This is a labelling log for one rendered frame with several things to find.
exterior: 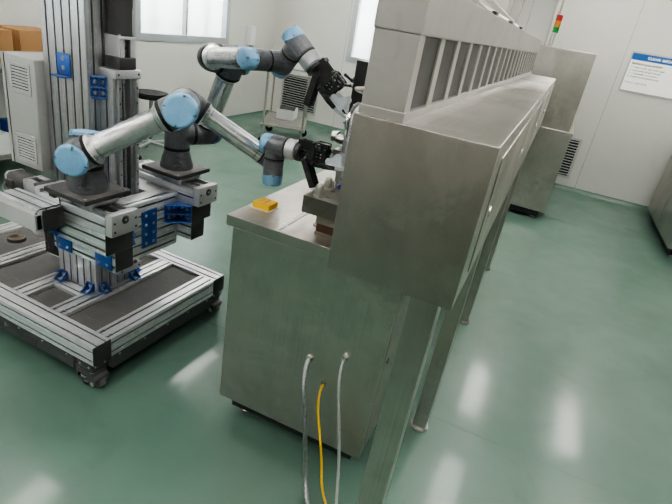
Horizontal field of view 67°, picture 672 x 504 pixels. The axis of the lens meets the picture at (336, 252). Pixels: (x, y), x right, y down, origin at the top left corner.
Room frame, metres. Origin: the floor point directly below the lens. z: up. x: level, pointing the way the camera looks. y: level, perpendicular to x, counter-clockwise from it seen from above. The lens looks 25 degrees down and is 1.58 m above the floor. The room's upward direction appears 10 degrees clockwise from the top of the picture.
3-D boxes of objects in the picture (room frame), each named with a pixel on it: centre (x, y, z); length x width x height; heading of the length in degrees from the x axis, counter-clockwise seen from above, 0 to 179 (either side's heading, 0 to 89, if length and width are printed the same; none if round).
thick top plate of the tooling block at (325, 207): (1.61, -0.07, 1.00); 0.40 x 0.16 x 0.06; 70
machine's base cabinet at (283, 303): (2.71, -0.35, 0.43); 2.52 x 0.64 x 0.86; 160
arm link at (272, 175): (1.89, 0.30, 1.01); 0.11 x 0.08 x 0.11; 13
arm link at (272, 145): (1.87, 0.29, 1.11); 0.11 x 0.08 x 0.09; 70
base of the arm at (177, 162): (2.31, 0.82, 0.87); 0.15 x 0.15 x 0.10
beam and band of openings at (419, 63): (2.33, -0.55, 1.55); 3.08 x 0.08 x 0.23; 160
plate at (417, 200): (2.30, -0.62, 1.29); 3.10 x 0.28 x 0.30; 160
